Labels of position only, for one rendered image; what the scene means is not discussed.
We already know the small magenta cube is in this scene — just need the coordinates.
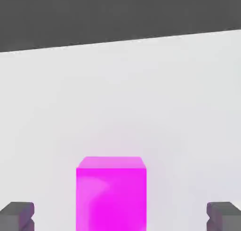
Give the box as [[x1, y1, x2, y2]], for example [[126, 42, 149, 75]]
[[76, 156, 147, 231]]

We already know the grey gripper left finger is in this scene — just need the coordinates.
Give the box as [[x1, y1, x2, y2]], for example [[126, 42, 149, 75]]
[[0, 201, 35, 231]]

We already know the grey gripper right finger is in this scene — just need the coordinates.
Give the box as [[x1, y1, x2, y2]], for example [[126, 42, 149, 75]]
[[206, 201, 241, 231]]

